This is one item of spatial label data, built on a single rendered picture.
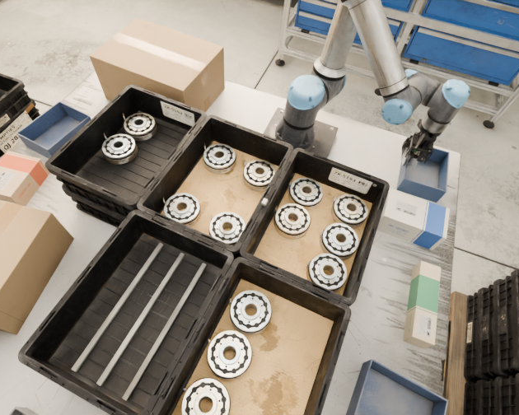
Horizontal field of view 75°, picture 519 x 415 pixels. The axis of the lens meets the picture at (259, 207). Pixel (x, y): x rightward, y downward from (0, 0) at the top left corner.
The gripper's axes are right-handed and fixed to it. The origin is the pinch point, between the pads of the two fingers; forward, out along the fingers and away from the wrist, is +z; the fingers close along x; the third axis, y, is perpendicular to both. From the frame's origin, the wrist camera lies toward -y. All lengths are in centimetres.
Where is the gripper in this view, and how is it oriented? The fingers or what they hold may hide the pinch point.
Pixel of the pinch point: (406, 161)
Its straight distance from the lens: 138.9
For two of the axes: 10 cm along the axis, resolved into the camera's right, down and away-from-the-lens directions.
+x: 9.4, 3.3, -1.3
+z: -0.7, 5.3, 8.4
